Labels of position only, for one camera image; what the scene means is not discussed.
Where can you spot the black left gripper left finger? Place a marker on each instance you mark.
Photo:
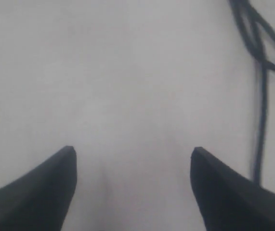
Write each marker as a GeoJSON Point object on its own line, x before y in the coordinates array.
{"type": "Point", "coordinates": [40, 199]}

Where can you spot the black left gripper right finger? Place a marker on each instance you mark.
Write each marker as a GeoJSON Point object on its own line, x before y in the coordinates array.
{"type": "Point", "coordinates": [228, 201]}

